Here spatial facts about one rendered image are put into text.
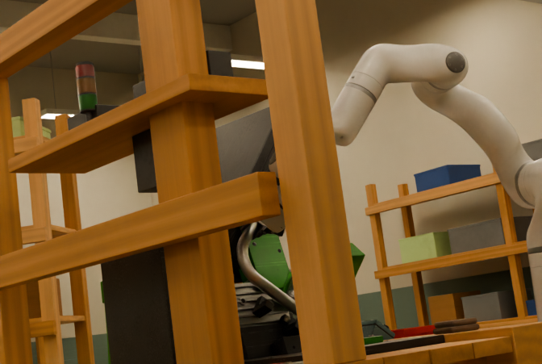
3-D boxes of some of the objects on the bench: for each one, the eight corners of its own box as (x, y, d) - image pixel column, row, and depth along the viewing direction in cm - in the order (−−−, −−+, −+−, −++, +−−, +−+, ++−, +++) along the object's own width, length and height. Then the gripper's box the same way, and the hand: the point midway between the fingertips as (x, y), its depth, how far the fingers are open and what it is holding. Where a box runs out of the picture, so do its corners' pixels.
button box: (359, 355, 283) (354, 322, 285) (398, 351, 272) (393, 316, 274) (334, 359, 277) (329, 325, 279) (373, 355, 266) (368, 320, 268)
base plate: (183, 370, 324) (182, 363, 325) (445, 342, 243) (444, 333, 243) (66, 387, 297) (65, 380, 297) (317, 363, 215) (316, 353, 216)
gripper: (260, 186, 249) (219, 220, 261) (310, 228, 252) (267, 260, 264) (270, 168, 255) (229, 202, 266) (318, 209, 258) (276, 241, 269)
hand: (252, 228), depth 264 cm, fingers closed on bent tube, 3 cm apart
